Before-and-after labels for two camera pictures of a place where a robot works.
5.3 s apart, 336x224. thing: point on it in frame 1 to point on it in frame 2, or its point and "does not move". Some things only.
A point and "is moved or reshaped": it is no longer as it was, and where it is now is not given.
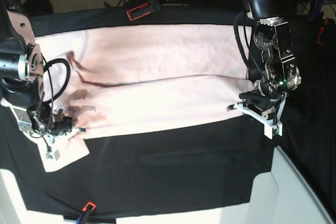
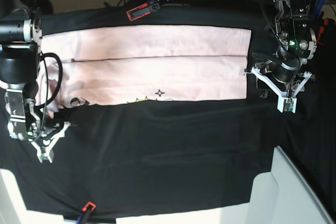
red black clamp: [151, 6] does not move
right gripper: [269, 108] to [283, 76]
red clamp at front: [90, 203] does not move
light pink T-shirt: [111, 80] is moved or reshaped
